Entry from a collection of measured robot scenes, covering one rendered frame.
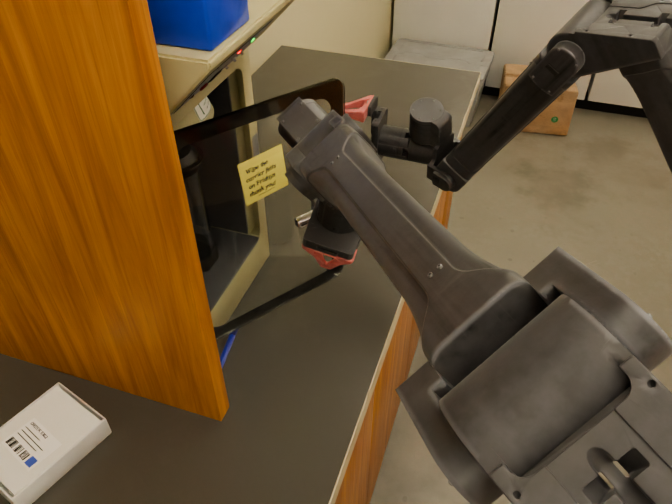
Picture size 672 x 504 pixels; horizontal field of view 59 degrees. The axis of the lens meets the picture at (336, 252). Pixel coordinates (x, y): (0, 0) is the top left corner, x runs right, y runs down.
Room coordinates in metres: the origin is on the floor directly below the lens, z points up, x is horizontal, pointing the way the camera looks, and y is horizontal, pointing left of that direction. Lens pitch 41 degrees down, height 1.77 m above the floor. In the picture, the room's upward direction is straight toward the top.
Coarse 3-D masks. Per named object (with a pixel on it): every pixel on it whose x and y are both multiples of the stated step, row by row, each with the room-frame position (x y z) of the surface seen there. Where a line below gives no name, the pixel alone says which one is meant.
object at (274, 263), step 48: (288, 96) 0.77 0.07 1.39; (336, 96) 0.82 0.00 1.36; (192, 144) 0.68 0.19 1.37; (240, 144) 0.72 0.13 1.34; (288, 144) 0.77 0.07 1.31; (192, 192) 0.67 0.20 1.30; (240, 192) 0.71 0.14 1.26; (288, 192) 0.76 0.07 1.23; (240, 240) 0.71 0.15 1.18; (288, 240) 0.76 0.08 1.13; (240, 288) 0.70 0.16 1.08; (288, 288) 0.76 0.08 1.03
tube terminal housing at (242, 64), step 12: (240, 60) 0.92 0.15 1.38; (228, 72) 0.87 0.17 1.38; (240, 72) 0.95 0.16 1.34; (216, 84) 0.84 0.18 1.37; (240, 84) 0.95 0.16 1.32; (204, 96) 0.80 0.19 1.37; (240, 96) 0.95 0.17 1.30; (252, 96) 0.94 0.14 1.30; (180, 108) 0.74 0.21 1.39; (192, 108) 0.77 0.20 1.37; (240, 108) 0.95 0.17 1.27; (180, 120) 0.73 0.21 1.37
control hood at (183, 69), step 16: (256, 0) 0.80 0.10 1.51; (272, 0) 0.80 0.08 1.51; (288, 0) 0.82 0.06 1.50; (256, 16) 0.74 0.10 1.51; (272, 16) 0.77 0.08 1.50; (240, 32) 0.69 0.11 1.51; (256, 32) 0.76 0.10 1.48; (160, 48) 0.64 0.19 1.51; (176, 48) 0.64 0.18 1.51; (224, 48) 0.65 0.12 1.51; (160, 64) 0.63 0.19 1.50; (176, 64) 0.62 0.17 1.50; (192, 64) 0.61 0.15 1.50; (208, 64) 0.61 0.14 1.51; (176, 80) 0.62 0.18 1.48; (192, 80) 0.61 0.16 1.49; (176, 96) 0.62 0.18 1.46
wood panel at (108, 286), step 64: (0, 0) 0.58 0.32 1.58; (64, 0) 0.56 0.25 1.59; (128, 0) 0.54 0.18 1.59; (0, 64) 0.59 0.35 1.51; (64, 64) 0.57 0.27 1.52; (128, 64) 0.54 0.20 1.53; (0, 128) 0.61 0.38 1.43; (64, 128) 0.58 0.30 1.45; (128, 128) 0.55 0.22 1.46; (0, 192) 0.62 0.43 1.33; (64, 192) 0.59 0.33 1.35; (128, 192) 0.56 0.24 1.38; (0, 256) 0.64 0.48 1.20; (64, 256) 0.60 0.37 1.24; (128, 256) 0.57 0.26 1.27; (192, 256) 0.55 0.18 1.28; (0, 320) 0.66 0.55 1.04; (64, 320) 0.62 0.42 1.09; (128, 320) 0.58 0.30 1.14; (192, 320) 0.54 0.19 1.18; (128, 384) 0.59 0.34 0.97; (192, 384) 0.55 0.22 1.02
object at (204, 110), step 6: (204, 102) 0.84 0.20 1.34; (198, 108) 0.82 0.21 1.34; (204, 108) 0.83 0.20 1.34; (210, 108) 0.85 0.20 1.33; (192, 114) 0.81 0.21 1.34; (198, 114) 0.81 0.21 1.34; (204, 114) 0.82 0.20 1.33; (210, 114) 0.84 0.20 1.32; (186, 120) 0.79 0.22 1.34; (192, 120) 0.80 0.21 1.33; (198, 120) 0.81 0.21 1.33; (204, 120) 0.82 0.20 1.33; (174, 126) 0.78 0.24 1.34; (180, 126) 0.78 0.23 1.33; (186, 126) 0.79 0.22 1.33
